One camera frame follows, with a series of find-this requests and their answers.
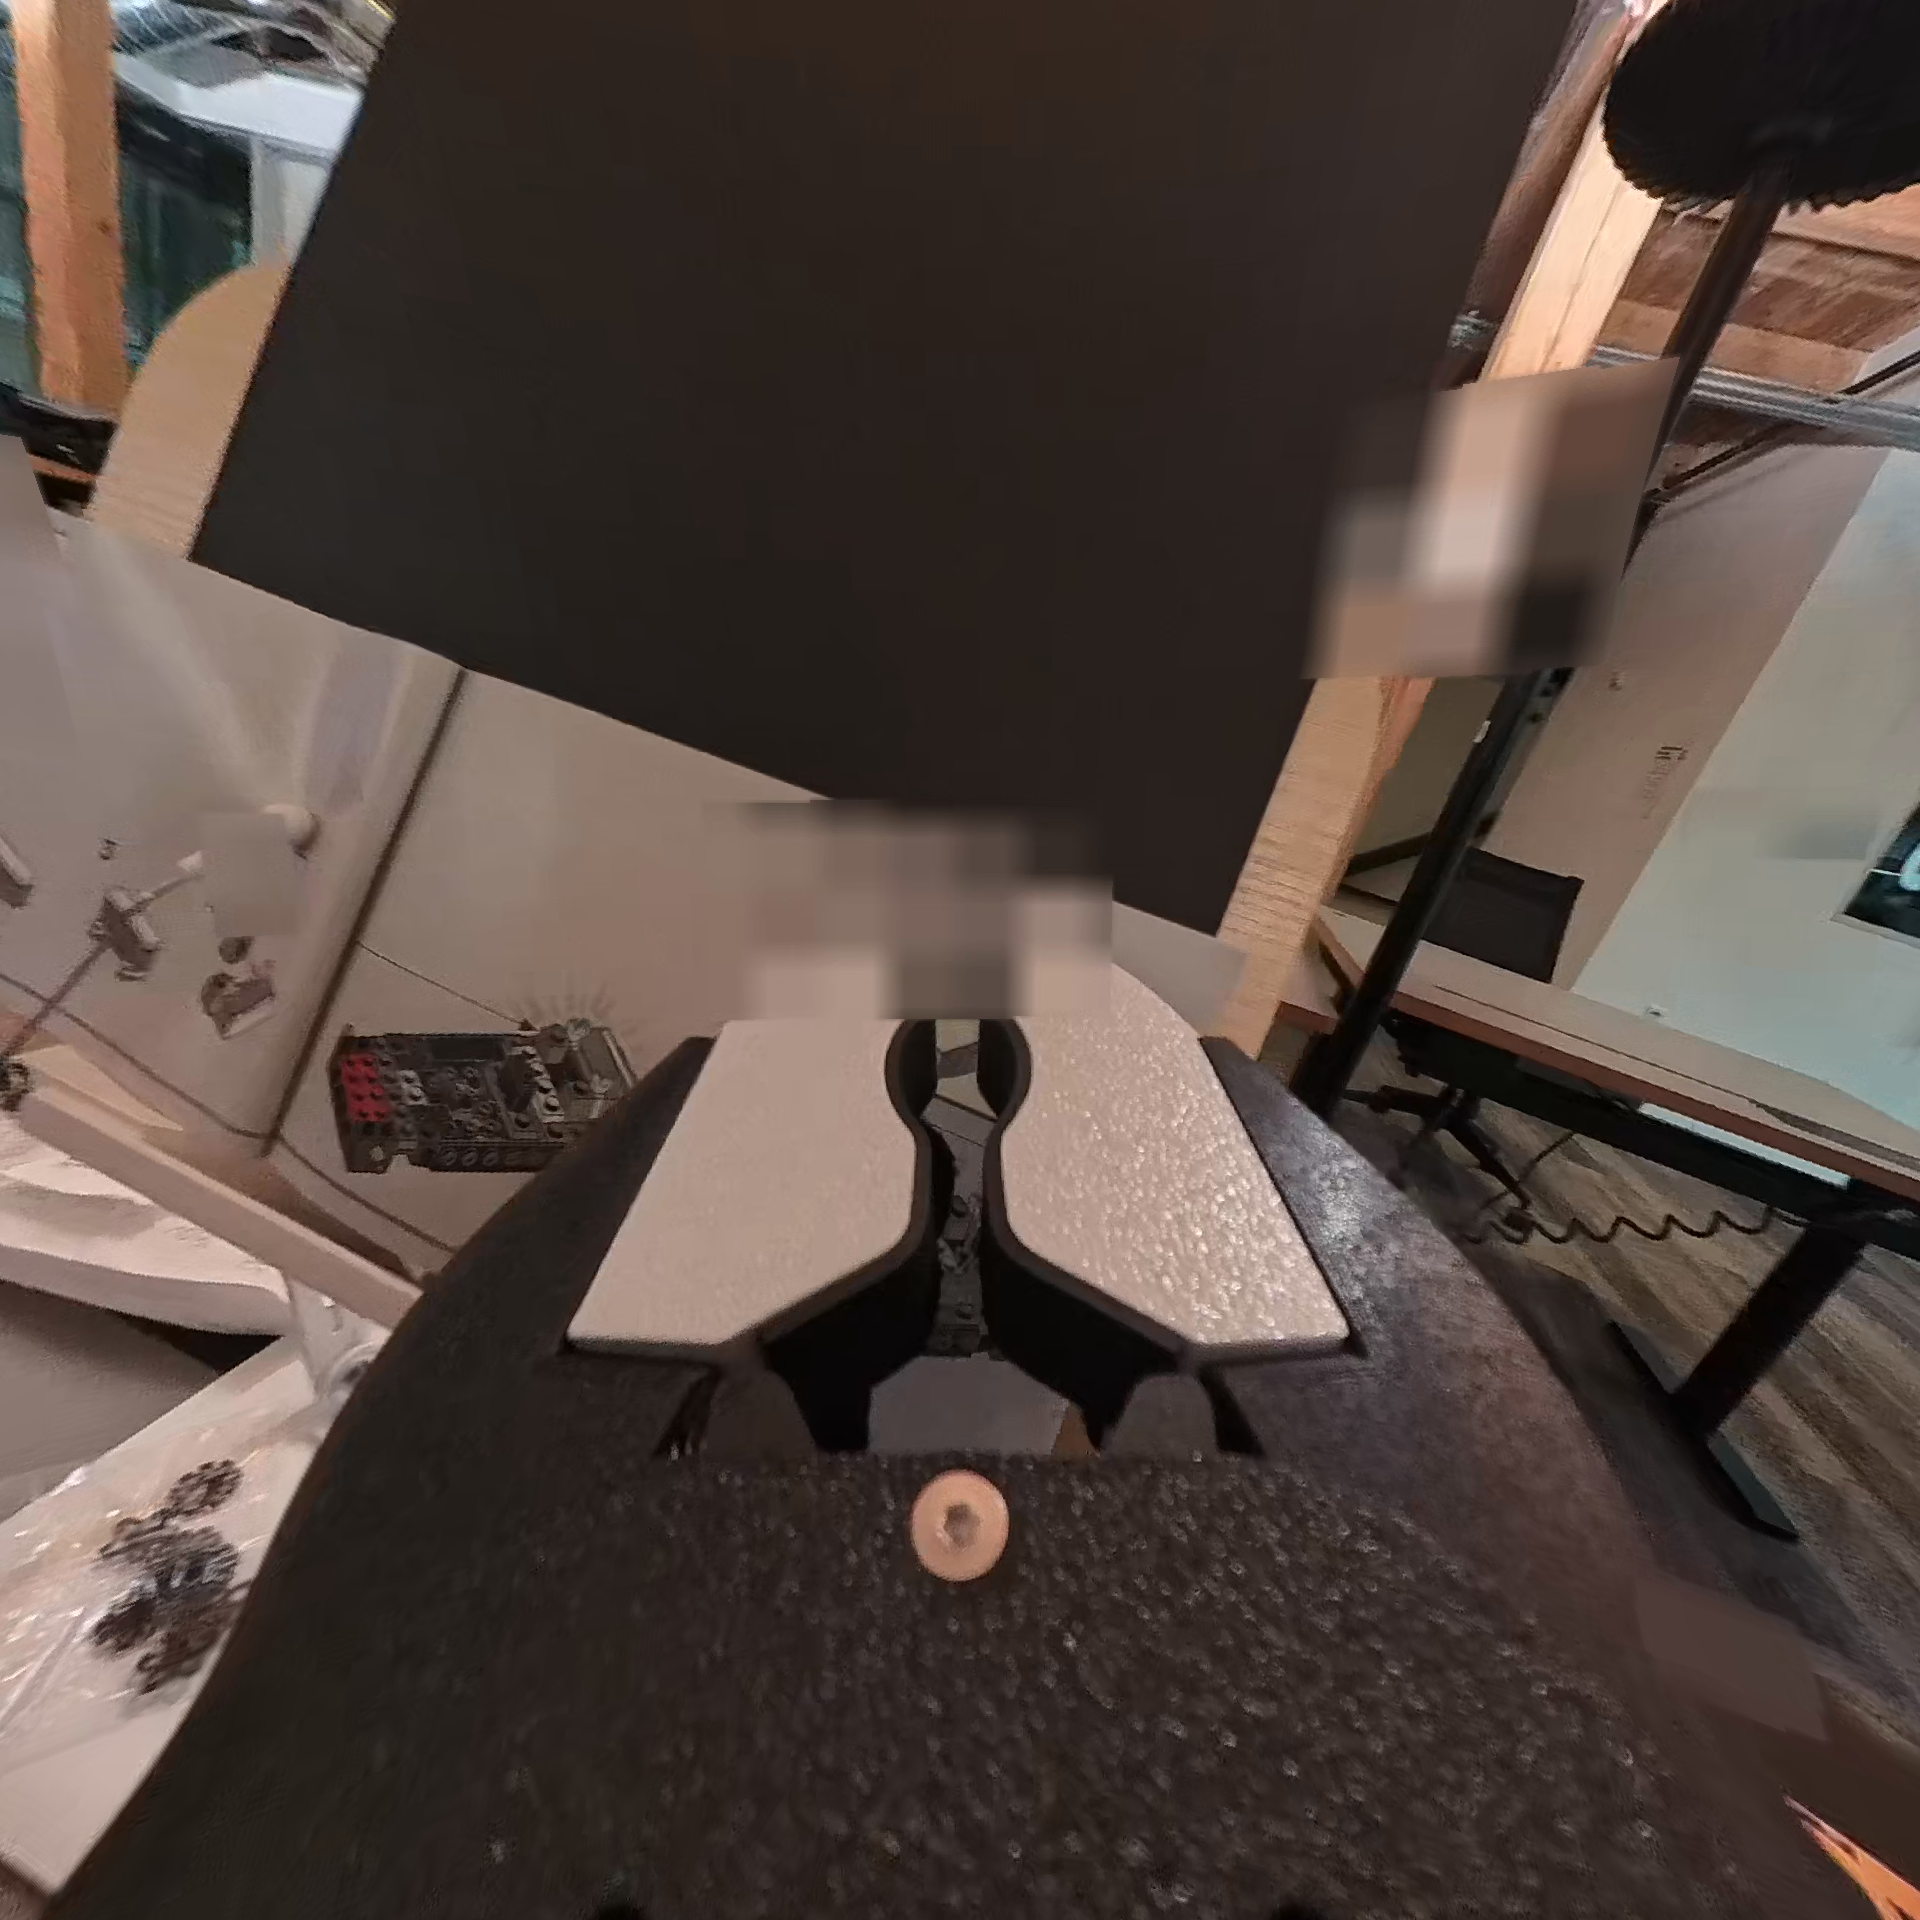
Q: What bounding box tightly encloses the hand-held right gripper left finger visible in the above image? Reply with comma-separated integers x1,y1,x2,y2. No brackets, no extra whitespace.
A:
568,1018,929,1452

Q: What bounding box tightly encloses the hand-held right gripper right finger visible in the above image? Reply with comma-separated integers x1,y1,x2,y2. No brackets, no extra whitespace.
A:
977,967,1353,1452

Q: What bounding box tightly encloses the toy brick car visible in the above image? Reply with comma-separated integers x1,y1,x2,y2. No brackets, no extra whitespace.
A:
929,1021,993,1357

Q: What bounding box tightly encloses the brown top office desk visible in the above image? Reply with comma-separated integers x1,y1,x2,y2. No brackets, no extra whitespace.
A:
1310,901,1920,1539

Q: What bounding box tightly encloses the brick instruction booklet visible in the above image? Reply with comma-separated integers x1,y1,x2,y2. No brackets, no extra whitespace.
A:
0,434,843,1277

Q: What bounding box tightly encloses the black office chair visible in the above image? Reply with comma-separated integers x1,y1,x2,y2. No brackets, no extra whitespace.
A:
1357,843,1587,1200

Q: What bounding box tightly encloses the clear bag of black parts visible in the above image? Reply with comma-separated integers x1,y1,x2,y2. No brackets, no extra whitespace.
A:
0,1327,390,1893

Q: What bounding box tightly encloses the black table mat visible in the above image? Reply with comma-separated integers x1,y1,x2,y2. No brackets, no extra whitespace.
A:
192,0,1580,931

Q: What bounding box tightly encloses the black pole stand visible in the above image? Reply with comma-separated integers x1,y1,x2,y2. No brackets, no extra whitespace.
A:
1298,0,1920,1117

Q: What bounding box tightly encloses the black coiled cable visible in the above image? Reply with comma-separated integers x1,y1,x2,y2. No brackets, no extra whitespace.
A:
1463,1185,1780,1251

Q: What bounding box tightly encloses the wooden post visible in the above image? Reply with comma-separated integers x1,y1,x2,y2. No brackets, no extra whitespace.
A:
11,0,128,411

